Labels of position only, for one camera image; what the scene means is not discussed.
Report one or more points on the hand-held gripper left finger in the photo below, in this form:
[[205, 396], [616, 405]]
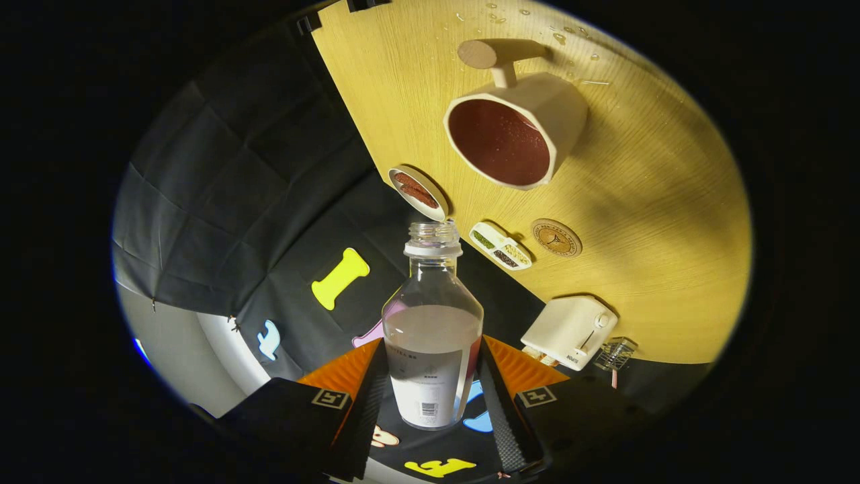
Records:
[[366, 423]]

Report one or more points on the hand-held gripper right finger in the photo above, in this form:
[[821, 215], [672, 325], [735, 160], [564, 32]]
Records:
[[500, 417]]

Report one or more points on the clear plastic juice bottle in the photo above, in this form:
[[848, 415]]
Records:
[[430, 349]]

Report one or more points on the round wooden coaster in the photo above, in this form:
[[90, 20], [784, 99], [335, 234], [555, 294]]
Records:
[[556, 238]]

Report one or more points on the white toaster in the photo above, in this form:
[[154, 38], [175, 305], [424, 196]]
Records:
[[564, 329]]

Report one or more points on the white divided seed dish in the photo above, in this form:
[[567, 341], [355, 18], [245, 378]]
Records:
[[500, 247]]

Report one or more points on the white round plate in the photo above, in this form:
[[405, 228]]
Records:
[[437, 198]]

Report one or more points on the wooden table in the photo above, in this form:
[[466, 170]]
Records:
[[638, 235]]

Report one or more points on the black backdrop cloth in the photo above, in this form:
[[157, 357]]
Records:
[[255, 168]]

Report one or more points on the black table clamp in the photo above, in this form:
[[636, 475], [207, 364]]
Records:
[[309, 23], [366, 5]]

